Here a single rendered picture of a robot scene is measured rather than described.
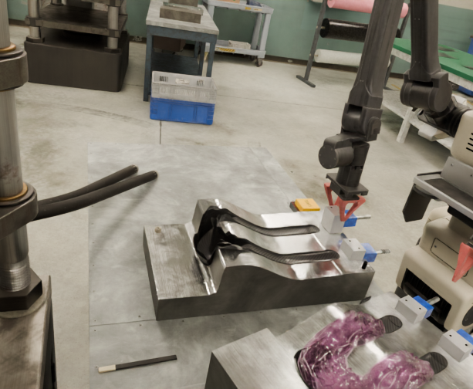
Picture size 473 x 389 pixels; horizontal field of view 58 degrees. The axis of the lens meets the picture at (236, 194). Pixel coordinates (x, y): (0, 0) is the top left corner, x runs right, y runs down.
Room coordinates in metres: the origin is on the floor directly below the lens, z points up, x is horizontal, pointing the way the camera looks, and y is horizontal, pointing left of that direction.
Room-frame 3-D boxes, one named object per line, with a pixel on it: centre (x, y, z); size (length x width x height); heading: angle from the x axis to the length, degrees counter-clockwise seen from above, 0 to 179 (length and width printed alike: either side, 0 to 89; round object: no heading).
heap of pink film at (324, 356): (0.55, -0.28, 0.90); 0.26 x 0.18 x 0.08; 129
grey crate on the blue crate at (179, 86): (4.06, 0.69, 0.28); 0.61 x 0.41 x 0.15; 103
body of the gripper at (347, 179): (0.98, -0.27, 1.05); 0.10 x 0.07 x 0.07; 24
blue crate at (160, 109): (4.06, 0.69, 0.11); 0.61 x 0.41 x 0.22; 103
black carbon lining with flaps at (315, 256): (0.84, -0.09, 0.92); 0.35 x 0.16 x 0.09; 112
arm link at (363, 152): (0.97, -0.26, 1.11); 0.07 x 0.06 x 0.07; 130
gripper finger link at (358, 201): (0.96, -0.27, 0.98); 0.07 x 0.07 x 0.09; 24
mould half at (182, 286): (0.84, -0.07, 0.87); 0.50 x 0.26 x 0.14; 112
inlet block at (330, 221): (0.99, -0.30, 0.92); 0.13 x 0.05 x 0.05; 113
